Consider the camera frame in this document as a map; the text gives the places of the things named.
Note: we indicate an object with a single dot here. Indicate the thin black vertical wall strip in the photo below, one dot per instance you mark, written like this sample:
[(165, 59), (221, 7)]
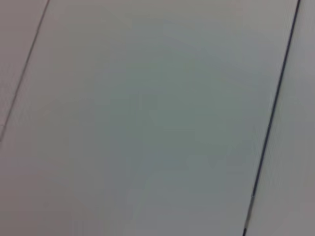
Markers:
[(275, 98)]

